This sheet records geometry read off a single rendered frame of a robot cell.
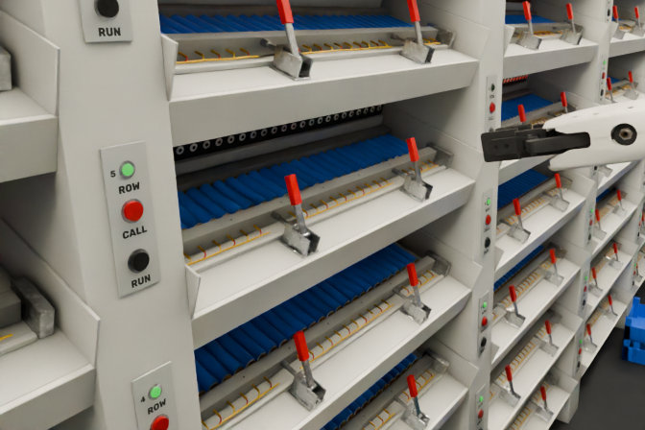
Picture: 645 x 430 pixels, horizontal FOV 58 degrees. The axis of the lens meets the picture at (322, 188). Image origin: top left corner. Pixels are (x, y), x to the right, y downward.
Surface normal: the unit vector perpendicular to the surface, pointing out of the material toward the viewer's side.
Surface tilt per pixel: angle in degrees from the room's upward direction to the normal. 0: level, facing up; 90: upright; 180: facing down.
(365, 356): 21
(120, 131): 90
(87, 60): 90
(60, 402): 111
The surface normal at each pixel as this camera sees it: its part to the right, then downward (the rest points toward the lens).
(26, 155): 0.74, 0.47
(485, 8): 0.77, 0.14
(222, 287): 0.24, -0.86
